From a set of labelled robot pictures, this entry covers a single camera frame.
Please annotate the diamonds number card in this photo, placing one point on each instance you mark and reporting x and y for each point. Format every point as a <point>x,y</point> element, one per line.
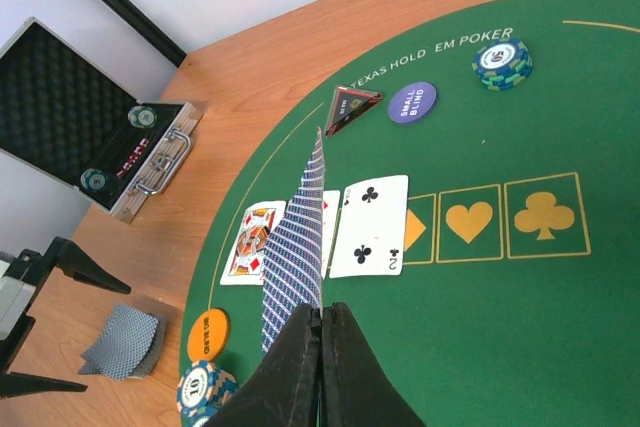
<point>331,202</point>

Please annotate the blue green poker chip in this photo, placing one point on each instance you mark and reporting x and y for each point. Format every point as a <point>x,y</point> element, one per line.
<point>202,416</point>

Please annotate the face-down blue card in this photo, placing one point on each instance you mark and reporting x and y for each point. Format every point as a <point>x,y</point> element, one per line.
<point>293,252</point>

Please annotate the white purple poker chip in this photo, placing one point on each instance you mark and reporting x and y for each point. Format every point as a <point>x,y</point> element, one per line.
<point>202,385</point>

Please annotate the teal poker chip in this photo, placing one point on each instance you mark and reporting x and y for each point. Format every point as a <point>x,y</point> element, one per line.
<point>503,64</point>

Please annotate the near poker chip stack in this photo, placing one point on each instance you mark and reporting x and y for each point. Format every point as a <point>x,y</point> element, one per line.
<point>93,180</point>

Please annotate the two of clubs card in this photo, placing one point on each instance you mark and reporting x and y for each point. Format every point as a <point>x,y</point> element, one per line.
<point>370,236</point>

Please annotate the red black triangular all-in marker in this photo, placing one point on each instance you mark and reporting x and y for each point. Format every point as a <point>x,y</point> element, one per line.
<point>347,104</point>

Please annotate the far poker chip stack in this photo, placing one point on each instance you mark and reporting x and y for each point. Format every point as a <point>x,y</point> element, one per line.
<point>143,117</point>

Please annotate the round green poker mat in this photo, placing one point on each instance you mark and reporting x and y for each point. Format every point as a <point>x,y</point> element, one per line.
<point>518,305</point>

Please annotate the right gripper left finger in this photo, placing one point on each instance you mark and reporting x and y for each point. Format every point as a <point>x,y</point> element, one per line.
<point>284,389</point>

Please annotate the orange small blind button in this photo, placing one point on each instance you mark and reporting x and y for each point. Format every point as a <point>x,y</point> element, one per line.
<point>208,335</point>

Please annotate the poker chip stack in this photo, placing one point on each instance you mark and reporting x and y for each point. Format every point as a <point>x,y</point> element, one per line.
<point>93,180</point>
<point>143,117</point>

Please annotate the king of diamonds card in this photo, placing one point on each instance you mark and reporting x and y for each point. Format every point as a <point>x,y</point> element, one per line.
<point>244,265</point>

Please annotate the blue playing card deck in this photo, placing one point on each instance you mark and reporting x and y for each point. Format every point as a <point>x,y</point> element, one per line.
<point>129,345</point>

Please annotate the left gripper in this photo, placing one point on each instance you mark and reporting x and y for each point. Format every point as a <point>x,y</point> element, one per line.
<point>22,278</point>

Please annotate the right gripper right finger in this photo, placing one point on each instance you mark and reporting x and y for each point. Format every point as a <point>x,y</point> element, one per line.
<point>354,390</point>

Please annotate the aluminium poker chip case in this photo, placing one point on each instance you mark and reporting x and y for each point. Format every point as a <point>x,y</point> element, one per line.
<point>61,115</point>

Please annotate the blue big blind button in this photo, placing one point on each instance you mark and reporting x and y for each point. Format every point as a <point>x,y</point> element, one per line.
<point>412,103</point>

